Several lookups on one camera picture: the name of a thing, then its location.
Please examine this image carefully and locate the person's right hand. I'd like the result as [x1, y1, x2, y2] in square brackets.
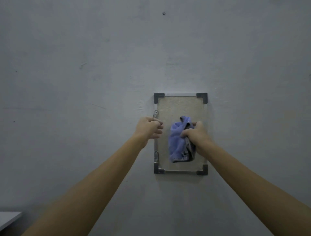
[180, 121, 212, 156]

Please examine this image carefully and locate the person's left hand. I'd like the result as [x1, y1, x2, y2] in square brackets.
[133, 117, 164, 149]

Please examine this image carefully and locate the blue microfibre cloth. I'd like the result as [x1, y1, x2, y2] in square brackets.
[169, 116, 197, 163]

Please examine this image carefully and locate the framed board with black corners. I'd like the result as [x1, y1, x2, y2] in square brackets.
[154, 93, 208, 176]

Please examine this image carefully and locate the person's left forearm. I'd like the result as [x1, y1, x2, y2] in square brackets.
[21, 134, 148, 236]

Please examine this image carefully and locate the person's right forearm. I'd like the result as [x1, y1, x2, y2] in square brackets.
[200, 142, 311, 236]

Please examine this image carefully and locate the white shelf corner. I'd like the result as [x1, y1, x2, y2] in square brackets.
[0, 212, 23, 232]

